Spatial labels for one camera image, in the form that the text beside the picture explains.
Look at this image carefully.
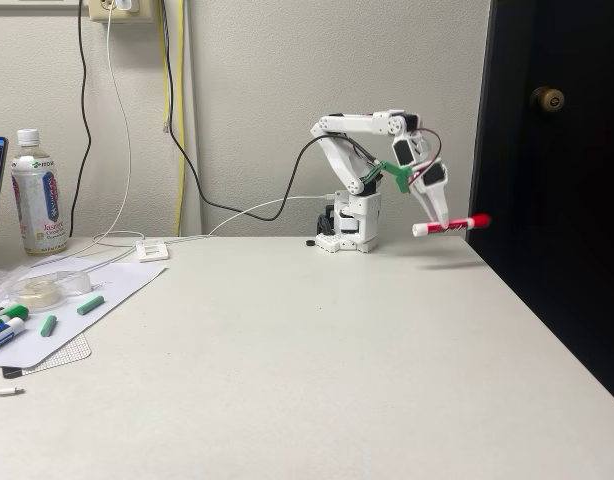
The red marker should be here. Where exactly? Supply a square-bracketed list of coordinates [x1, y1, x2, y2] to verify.
[411, 213, 492, 238]

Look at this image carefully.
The green whiteboard marker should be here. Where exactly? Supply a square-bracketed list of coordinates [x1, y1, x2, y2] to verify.
[0, 302, 30, 326]

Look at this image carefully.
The blue whiteboard marker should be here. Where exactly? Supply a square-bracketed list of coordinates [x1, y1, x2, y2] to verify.
[0, 316, 27, 357]

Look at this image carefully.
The black door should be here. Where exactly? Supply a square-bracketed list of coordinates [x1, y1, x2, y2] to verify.
[465, 0, 614, 411]

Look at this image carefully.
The brass door knob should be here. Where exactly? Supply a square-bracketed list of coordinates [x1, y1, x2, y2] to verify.
[530, 86, 567, 114]

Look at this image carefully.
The white flat adapter box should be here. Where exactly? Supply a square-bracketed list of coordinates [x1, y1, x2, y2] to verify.
[135, 239, 172, 264]

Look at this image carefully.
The white paper sheet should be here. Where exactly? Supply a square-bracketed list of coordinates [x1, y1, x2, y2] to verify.
[0, 254, 169, 369]

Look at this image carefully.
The jasmine tea plastic bottle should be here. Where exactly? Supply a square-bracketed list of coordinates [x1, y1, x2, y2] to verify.
[10, 128, 70, 257]

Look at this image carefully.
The white mesh mat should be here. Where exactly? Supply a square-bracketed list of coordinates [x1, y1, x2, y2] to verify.
[16, 332, 93, 372]

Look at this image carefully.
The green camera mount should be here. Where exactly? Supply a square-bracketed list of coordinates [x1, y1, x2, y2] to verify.
[359, 159, 414, 195]

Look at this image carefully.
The white cable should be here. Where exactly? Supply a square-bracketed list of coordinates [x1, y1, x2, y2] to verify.
[61, 7, 335, 261]

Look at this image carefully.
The yellow cable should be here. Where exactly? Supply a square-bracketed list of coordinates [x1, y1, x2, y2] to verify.
[159, 0, 187, 237]

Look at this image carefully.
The black camera cable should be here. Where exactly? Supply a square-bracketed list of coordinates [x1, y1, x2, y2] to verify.
[159, 0, 383, 222]

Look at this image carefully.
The thin black hanging cable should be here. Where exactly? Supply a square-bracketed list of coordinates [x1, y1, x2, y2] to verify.
[68, 0, 93, 239]

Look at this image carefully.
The beige wall outlet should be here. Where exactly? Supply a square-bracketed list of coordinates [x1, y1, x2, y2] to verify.
[88, 0, 156, 25]

